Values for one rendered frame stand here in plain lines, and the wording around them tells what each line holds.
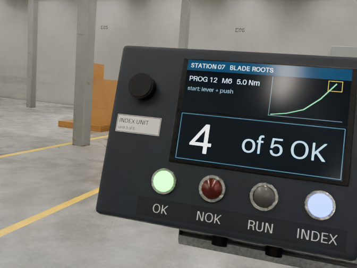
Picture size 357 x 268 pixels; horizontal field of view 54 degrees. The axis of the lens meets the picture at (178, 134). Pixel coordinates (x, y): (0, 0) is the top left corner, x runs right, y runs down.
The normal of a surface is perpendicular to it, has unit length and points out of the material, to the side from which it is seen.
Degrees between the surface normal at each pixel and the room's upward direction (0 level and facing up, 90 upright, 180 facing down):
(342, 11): 90
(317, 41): 90
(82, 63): 90
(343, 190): 75
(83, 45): 90
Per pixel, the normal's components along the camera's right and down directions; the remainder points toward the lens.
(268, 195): -0.16, -0.18
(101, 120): -0.33, 0.10
